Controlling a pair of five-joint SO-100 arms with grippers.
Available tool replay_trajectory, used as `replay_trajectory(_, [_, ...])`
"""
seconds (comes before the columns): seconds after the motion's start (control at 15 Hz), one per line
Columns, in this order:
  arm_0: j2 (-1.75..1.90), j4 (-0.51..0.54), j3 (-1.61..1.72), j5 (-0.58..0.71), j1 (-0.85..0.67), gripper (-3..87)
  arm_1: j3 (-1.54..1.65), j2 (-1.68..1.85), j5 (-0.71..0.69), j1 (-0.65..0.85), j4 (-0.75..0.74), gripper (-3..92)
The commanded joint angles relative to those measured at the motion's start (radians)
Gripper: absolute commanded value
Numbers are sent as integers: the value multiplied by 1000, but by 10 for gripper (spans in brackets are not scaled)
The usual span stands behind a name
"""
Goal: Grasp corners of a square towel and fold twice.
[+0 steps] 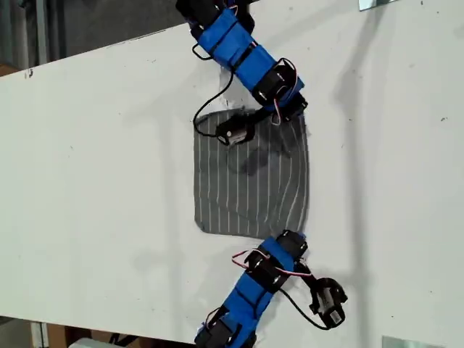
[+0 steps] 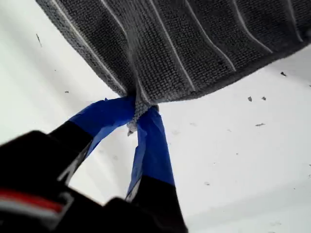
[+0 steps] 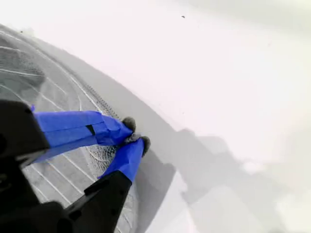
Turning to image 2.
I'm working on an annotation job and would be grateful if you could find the grey white-striped square towel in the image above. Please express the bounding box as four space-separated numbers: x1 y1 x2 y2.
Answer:
35 0 311 137

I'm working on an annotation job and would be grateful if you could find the red white wire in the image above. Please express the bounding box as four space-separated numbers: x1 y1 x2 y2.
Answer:
0 188 65 220

